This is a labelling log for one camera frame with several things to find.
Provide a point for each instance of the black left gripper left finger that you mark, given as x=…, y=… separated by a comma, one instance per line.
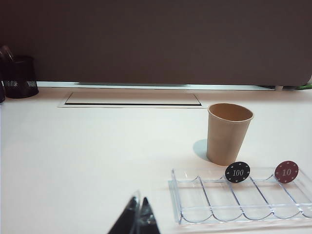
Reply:
x=130, y=219

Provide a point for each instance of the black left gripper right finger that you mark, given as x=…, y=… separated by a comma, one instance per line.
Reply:
x=149, y=221

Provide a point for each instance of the black 100 poker chip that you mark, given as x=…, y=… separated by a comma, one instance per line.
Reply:
x=237, y=172

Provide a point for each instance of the clear plastic chip tray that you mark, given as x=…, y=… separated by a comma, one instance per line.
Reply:
x=219, y=195

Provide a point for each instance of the brown paper cup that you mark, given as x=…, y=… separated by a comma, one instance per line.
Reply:
x=226, y=136

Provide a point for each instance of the red 10 poker chip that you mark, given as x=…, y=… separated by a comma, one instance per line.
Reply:
x=286, y=171

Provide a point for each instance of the black mesh pen holder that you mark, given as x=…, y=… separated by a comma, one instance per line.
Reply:
x=20, y=78

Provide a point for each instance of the wide brown desk divider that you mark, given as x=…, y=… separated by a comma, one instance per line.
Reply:
x=156, y=41

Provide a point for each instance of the white divider foot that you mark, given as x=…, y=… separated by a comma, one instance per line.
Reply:
x=279, y=87

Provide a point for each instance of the scissors in pen holder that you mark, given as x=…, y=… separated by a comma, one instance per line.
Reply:
x=6, y=52

